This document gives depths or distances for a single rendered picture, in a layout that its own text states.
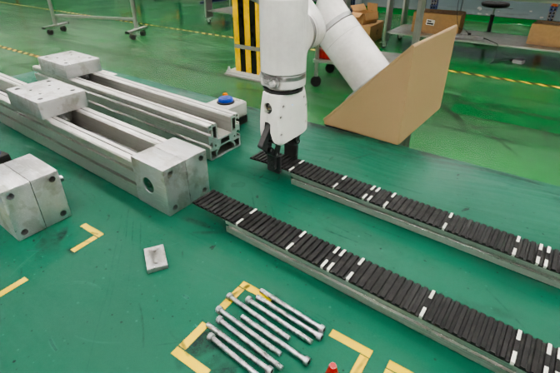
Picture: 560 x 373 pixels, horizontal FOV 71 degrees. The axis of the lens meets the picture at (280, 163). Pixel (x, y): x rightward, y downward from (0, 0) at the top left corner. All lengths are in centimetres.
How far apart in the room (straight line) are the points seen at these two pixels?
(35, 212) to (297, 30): 53
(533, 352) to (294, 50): 53
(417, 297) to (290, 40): 44
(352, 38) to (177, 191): 63
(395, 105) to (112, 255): 67
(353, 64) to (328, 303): 69
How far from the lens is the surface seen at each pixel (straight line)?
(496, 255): 70
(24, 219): 77
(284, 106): 72
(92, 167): 91
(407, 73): 93
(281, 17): 68
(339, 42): 110
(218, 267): 62
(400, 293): 56
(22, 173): 78
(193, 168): 73
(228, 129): 92
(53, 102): 103
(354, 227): 70
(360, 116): 101
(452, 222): 70
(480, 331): 55
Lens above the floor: 121
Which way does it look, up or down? 29 degrees down
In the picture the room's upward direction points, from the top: straight up
